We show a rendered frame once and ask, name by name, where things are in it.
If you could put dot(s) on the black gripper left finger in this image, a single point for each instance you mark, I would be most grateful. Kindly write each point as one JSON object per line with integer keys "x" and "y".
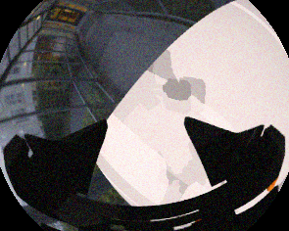
{"x": 75, "y": 155}

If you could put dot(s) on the orange knob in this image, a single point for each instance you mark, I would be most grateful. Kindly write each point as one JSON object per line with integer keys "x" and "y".
{"x": 271, "y": 185}

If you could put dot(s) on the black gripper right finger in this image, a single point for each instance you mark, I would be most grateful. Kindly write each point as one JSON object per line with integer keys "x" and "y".
{"x": 218, "y": 149}

